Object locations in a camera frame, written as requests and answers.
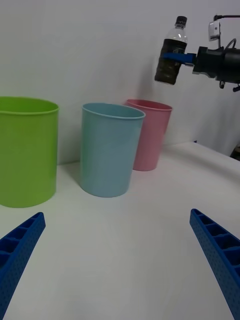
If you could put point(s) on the pink plastic bin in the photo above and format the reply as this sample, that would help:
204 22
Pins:
152 140

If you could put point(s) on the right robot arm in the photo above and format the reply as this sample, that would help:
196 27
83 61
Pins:
232 65

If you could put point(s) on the dark plastic bottle black cap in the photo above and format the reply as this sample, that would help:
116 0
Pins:
171 71

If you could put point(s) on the pale blue plastic bin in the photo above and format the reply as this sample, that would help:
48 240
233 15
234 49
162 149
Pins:
107 155

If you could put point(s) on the green plastic bin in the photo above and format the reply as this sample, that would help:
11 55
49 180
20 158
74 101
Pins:
27 155

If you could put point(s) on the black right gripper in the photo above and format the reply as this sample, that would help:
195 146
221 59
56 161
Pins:
210 62

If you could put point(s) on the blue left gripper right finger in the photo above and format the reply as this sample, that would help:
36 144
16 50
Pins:
220 252

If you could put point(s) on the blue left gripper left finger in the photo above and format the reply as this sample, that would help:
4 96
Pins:
15 255

